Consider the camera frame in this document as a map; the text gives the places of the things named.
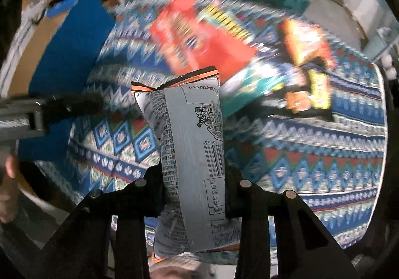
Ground grey silver snack bag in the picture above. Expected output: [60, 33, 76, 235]
[131, 67, 241, 257]

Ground person's left hand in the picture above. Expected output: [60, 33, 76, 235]
[0, 155, 20, 224]

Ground person's right hand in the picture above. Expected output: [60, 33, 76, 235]
[149, 259, 215, 279]

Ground blue cardboard box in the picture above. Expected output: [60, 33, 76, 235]
[7, 0, 116, 161]

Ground patterned blue blanket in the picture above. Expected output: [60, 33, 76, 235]
[36, 0, 388, 248]

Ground teal snack packet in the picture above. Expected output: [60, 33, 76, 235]
[219, 61, 287, 118]

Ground orange black snack bag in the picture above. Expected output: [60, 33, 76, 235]
[280, 18, 336, 121]

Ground red snack box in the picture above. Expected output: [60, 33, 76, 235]
[149, 0, 256, 84]

